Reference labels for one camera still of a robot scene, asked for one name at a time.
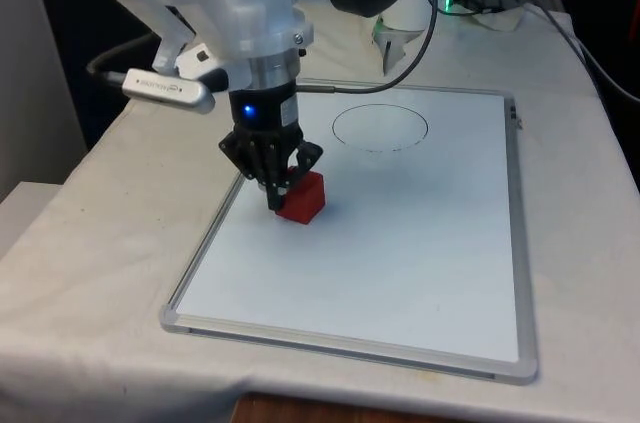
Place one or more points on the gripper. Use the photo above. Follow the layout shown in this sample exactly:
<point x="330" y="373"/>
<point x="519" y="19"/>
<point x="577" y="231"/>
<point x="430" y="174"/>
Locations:
<point x="265" y="113"/>

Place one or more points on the red cube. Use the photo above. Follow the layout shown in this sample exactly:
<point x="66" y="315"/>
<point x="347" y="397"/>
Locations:
<point x="305" y="203"/>

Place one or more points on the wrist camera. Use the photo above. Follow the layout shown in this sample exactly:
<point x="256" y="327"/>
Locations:
<point x="165" y="88"/>

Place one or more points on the flat whiteboard with silver frame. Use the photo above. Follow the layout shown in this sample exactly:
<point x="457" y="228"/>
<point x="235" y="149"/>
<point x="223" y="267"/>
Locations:
<point x="375" y="243"/>

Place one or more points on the black binder clip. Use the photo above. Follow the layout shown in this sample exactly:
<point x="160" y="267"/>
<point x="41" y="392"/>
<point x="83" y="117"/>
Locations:
<point x="513" y="109"/>

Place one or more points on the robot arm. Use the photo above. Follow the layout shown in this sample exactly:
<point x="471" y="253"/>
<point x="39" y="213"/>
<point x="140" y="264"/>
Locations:
<point x="250" y="3"/>

